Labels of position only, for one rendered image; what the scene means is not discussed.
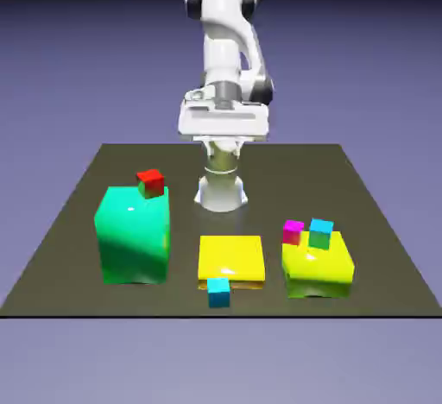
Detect large yellow-green box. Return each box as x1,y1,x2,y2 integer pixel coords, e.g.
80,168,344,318
281,230,356,300

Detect large flat yellow box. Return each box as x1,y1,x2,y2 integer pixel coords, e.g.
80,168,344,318
197,235,267,291

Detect small magenta cube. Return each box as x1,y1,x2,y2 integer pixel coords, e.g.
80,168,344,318
281,218,306,247

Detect large green box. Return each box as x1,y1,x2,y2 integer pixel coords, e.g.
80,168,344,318
93,185,172,287

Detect small cyan cube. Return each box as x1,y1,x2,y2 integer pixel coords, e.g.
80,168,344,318
307,218,335,251
206,277,231,309

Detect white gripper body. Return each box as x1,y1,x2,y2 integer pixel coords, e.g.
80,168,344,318
177,101,270,143

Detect small red cube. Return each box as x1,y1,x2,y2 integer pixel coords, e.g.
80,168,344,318
136,168,166,200

